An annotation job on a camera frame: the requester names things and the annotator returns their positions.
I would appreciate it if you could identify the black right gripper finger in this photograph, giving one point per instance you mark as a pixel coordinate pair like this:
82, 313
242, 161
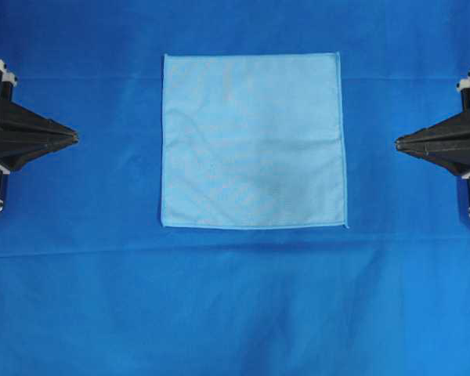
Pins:
454, 156
453, 128

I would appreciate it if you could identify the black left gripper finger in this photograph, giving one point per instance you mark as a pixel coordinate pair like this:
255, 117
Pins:
17, 118
18, 150

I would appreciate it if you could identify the light blue towel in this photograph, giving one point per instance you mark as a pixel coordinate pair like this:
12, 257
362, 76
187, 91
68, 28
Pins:
253, 142

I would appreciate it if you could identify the dark blue table cloth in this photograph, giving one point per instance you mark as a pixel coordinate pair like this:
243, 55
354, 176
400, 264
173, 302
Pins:
91, 283

